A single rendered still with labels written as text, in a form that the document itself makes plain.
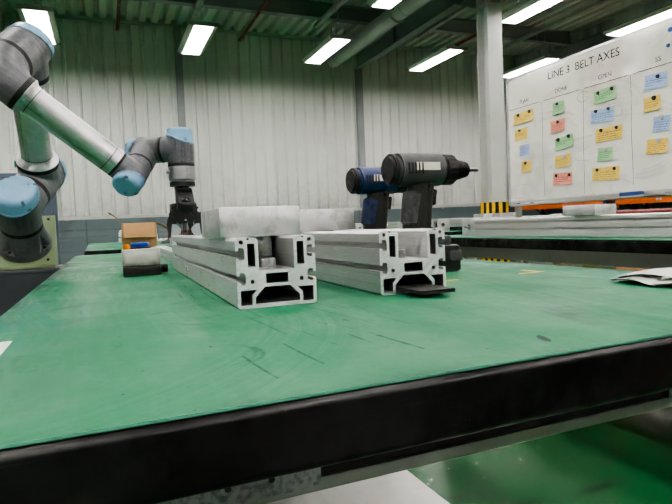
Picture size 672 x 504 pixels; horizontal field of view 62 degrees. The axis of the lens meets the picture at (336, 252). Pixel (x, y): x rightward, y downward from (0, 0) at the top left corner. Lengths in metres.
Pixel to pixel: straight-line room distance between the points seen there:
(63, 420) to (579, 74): 4.08
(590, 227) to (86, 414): 2.19
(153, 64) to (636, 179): 10.63
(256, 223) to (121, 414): 0.46
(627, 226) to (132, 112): 11.29
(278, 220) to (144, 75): 12.16
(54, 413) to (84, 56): 12.58
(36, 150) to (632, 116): 3.25
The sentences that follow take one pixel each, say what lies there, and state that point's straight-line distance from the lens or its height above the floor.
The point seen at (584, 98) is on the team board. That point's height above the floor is 1.63.
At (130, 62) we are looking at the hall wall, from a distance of 12.92.
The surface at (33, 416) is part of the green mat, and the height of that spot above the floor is 0.78.
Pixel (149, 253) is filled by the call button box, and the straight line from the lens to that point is 1.30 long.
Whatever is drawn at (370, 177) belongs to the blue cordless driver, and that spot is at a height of 0.97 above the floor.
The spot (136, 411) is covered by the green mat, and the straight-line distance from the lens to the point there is 0.34.
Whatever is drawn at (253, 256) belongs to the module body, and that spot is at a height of 0.84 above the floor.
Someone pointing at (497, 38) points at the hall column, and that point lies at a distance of 9.77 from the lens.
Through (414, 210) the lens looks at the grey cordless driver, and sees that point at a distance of 1.02.
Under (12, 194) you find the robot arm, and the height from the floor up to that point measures 1.00.
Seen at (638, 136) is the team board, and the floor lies 1.32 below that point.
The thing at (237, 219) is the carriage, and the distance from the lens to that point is 0.75.
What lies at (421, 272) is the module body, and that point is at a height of 0.81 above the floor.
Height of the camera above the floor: 0.88
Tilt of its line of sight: 3 degrees down
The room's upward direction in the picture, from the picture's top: 2 degrees counter-clockwise
